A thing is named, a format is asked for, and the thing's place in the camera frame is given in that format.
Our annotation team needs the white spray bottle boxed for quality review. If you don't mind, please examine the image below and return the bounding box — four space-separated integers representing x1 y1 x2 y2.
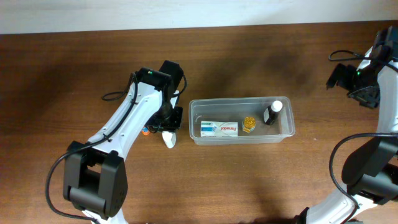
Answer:
162 131 177 149

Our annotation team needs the white green medicine box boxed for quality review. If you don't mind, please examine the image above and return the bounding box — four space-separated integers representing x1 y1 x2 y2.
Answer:
200 121 238 138

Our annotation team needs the dark bottle white cap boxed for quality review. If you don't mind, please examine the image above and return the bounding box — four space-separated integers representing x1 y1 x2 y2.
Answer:
263 100 283 126

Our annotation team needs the small jar gold lid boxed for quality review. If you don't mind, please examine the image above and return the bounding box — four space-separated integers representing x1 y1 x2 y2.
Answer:
242 116 256 133

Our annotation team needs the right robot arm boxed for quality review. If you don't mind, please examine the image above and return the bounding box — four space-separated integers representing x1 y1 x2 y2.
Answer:
293 26 397 224

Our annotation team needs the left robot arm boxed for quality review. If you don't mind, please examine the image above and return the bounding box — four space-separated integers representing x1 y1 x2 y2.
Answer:
63 60 186 223

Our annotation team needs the clear plastic container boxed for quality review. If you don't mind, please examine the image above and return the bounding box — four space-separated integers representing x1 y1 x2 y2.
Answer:
189 96 295 145

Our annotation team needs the orange tube white cap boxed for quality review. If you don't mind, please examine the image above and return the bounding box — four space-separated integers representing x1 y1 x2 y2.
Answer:
141 126 150 136

